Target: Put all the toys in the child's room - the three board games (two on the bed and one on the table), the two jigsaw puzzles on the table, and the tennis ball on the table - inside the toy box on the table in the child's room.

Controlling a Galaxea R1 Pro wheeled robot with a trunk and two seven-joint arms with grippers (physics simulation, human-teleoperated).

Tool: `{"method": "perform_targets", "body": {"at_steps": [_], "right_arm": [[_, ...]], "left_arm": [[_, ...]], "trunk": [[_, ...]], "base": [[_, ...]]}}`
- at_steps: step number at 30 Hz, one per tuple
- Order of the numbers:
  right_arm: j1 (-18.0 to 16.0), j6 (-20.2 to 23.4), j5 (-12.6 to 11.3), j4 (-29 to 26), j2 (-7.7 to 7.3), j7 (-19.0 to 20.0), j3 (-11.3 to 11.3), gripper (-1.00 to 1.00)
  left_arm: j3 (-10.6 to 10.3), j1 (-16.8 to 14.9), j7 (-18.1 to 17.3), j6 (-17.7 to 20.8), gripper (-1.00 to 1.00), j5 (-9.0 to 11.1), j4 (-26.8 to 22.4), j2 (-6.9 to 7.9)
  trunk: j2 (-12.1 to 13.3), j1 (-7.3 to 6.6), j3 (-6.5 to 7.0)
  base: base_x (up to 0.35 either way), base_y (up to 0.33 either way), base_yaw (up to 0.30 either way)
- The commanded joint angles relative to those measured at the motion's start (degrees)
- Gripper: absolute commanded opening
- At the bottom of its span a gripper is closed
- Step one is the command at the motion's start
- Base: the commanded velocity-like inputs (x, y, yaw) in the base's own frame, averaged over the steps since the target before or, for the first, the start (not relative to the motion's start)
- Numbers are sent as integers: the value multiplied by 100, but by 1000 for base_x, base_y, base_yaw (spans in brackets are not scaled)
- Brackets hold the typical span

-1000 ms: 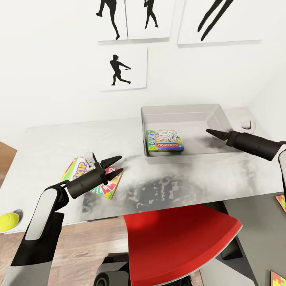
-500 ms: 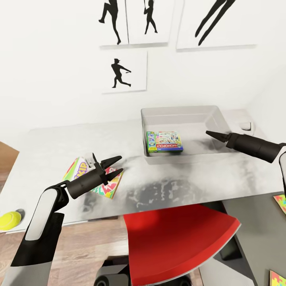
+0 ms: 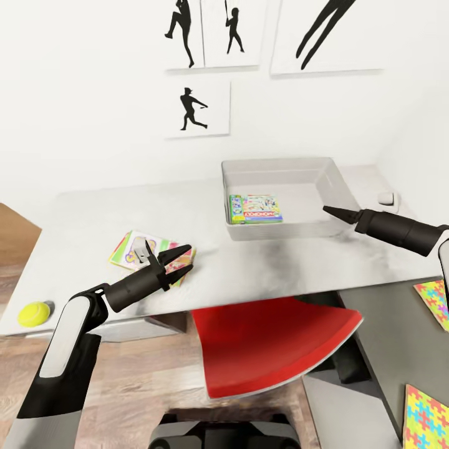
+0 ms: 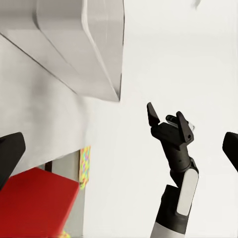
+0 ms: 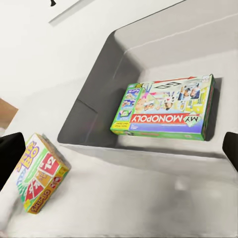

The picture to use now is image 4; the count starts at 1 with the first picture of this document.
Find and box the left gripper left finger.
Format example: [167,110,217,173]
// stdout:
[0,132,26,191]

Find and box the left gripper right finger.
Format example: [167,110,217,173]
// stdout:
[222,132,238,172]

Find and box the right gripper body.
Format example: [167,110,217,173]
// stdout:
[151,122,194,162]

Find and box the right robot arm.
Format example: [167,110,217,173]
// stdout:
[147,102,199,238]

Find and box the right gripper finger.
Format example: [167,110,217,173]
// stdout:
[175,111,194,143]
[147,102,166,138]

